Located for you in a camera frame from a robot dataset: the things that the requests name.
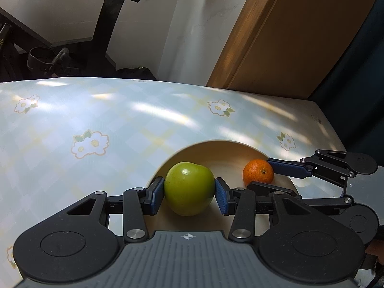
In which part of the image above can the small mandarin orange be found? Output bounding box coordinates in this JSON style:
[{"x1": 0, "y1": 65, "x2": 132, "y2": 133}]
[{"x1": 242, "y1": 159, "x2": 275, "y2": 186}]

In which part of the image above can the green apple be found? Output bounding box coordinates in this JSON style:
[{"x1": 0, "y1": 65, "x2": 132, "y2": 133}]
[{"x1": 164, "y1": 161, "x2": 216, "y2": 216}]

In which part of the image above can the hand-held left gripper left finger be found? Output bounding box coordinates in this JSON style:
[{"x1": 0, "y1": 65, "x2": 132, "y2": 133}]
[{"x1": 66, "y1": 177, "x2": 165, "y2": 243}]

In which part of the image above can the cream oval plate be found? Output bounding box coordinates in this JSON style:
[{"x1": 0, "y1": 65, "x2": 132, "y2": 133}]
[{"x1": 144, "y1": 139, "x2": 299, "y2": 236}]

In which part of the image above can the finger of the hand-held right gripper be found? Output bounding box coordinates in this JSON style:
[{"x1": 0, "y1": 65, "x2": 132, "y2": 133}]
[
  {"x1": 247, "y1": 181, "x2": 353, "y2": 208},
  {"x1": 266, "y1": 149, "x2": 356, "y2": 186}
]

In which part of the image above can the black exercise bike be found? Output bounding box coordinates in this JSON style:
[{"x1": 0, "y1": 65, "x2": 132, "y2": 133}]
[{"x1": 0, "y1": 0, "x2": 158, "y2": 80}]

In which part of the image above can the dark teal cloth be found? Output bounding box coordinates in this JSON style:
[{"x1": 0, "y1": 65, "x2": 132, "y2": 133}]
[{"x1": 309, "y1": 0, "x2": 384, "y2": 168}]

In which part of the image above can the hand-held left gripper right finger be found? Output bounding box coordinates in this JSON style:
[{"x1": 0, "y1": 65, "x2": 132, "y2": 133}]
[{"x1": 215, "y1": 178, "x2": 330, "y2": 243}]

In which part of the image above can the wooden chair back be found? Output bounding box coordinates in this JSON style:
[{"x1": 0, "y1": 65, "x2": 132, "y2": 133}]
[{"x1": 206, "y1": 0, "x2": 374, "y2": 99}]

